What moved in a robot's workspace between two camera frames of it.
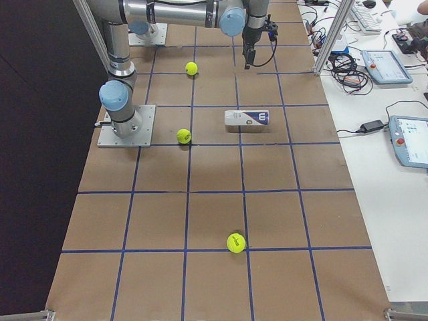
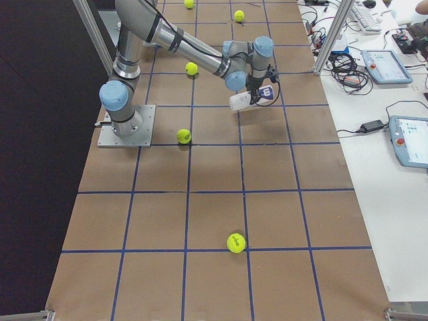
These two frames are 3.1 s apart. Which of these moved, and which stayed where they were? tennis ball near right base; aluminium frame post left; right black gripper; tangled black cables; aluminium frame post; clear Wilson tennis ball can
Moved: clear Wilson tennis ball can; right black gripper
Stayed: aluminium frame post left; tennis ball near right base; tangled black cables; aluminium frame post
